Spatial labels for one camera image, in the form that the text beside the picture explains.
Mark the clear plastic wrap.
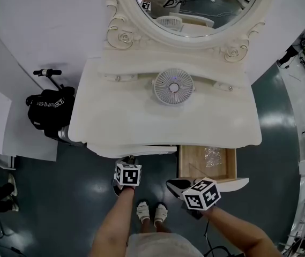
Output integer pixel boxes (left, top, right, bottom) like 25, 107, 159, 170
203, 146, 222, 168

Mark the black printed bag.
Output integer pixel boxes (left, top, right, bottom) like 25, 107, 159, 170
25, 87, 76, 139

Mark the white wooden large drawer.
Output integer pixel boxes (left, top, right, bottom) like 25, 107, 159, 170
178, 145, 250, 194
87, 143, 177, 159

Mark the white strap sandal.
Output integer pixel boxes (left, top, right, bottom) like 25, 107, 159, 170
154, 202, 168, 227
136, 201, 151, 224

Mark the person's right forearm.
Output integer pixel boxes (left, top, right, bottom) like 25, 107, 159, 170
203, 206, 278, 257

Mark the black scooter handlebar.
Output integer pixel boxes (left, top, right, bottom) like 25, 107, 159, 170
33, 68, 64, 90

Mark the black floor cable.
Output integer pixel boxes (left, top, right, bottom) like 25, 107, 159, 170
10, 246, 28, 257

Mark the white dressing table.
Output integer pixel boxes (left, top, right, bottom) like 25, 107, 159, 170
68, 0, 276, 195

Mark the white round desk fan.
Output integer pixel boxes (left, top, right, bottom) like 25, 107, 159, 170
152, 67, 196, 105

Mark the oval white framed mirror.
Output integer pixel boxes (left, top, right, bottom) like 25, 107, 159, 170
103, 0, 276, 64

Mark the silver suitcase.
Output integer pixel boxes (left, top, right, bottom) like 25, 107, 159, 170
57, 124, 87, 147

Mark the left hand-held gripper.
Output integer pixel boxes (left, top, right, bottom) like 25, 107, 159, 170
113, 156, 143, 197

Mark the person's left forearm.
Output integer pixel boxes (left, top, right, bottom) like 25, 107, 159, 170
89, 187, 137, 257

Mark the person's beige garment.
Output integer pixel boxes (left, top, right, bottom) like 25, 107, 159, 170
127, 232, 205, 257

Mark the black device cable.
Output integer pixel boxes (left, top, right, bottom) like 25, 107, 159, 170
204, 218, 214, 251

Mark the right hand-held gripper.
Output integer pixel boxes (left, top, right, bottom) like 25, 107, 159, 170
166, 177, 222, 221

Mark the white cubby shelf unit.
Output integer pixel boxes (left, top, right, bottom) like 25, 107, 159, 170
0, 6, 59, 162

